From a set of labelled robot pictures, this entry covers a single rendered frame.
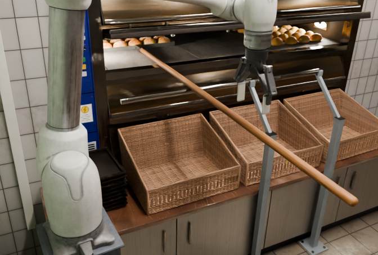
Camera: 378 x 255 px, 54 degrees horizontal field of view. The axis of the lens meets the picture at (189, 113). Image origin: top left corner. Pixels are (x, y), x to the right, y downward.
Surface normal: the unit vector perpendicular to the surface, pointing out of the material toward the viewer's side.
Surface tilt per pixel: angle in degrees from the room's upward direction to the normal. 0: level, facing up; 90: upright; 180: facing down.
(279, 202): 90
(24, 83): 90
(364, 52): 90
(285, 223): 90
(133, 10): 70
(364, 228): 0
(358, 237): 0
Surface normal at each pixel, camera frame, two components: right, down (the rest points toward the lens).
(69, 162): 0.07, -0.87
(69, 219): 0.11, 0.42
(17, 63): 0.43, 0.38
